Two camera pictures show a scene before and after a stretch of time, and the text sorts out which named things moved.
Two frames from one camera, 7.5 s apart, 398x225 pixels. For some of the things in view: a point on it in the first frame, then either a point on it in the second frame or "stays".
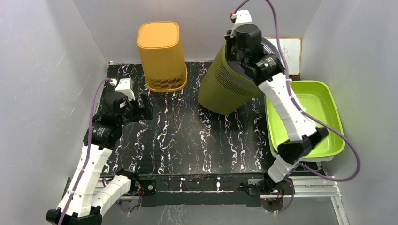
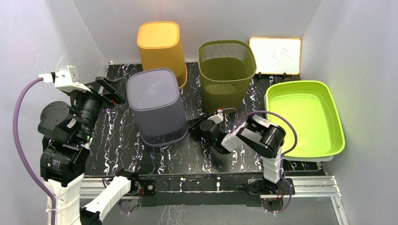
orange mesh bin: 161,55 stays
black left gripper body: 132,113 -> 90,105
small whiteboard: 292,49 stays
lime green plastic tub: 317,98 stays
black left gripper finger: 145,111 -> 104,84
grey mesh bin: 269,47 -> 154,95
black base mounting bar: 236,190 stays
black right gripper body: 232,53 -> 211,143
